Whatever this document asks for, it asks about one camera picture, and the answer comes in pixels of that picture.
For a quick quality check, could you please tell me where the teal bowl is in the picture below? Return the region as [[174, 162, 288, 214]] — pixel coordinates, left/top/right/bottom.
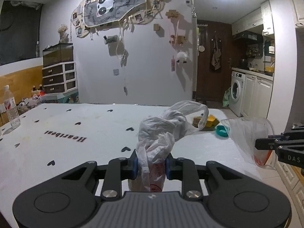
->
[[215, 125, 230, 138]]

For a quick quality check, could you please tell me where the white washing machine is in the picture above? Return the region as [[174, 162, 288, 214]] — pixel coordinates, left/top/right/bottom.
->
[[230, 71, 246, 117]]

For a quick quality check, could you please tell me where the hanging apron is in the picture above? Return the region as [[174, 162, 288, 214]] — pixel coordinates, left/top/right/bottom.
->
[[211, 37, 223, 71]]

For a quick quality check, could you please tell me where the white drawer chest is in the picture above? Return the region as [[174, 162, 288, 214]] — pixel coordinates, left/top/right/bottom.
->
[[42, 62, 78, 94]]

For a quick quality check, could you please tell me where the teal hanging bottle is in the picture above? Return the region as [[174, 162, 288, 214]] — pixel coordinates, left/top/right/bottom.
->
[[264, 40, 276, 54]]

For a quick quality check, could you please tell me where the white plastic bag red print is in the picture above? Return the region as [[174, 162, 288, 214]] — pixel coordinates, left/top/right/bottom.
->
[[128, 101, 209, 193]]

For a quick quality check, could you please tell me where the black range hood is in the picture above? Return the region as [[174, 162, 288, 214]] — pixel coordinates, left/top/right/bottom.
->
[[234, 31, 264, 44]]

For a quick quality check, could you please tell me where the wooden toy wall ornament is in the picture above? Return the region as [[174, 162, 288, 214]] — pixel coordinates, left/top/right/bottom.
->
[[169, 36, 186, 45]]

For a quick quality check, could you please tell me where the dark window curtain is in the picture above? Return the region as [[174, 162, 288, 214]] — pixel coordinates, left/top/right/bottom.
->
[[0, 1, 43, 66]]

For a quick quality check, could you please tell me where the white upper cabinet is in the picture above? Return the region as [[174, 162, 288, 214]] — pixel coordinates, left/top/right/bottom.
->
[[231, 0, 272, 36]]

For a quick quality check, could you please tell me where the glass tank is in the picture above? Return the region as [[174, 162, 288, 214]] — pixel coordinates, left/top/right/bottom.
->
[[43, 43, 74, 67]]

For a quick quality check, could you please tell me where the green bag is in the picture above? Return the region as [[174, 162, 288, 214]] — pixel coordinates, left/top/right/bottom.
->
[[222, 88, 231, 107]]

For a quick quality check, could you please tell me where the clear plastic bag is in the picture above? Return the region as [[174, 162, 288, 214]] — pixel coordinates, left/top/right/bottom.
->
[[221, 117, 276, 171]]

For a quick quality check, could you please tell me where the white sheep plush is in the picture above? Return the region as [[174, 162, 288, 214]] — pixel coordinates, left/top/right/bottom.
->
[[176, 51, 188, 63]]

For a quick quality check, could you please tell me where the clear water bottle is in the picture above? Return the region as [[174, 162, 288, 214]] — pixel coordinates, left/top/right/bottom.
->
[[3, 85, 21, 129]]

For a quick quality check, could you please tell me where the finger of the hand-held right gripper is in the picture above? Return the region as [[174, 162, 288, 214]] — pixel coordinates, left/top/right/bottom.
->
[[255, 135, 285, 150]]

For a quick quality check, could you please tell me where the yellow cardboard box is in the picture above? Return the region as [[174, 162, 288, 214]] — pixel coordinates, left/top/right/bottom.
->
[[192, 114, 220, 129]]

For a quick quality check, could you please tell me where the white kitchen cabinet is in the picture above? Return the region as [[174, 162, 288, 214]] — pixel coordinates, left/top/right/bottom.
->
[[242, 72, 274, 124]]

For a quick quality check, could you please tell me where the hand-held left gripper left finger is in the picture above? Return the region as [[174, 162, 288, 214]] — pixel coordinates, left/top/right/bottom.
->
[[60, 149, 139, 200]]

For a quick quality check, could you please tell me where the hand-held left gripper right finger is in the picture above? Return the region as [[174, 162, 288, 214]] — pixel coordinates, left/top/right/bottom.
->
[[166, 153, 243, 199]]

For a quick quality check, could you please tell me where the dark wooden door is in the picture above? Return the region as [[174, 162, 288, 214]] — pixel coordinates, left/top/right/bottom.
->
[[196, 19, 234, 103]]

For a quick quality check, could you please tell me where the dried flower bunch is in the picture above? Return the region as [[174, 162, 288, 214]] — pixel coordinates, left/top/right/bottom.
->
[[58, 24, 69, 44]]

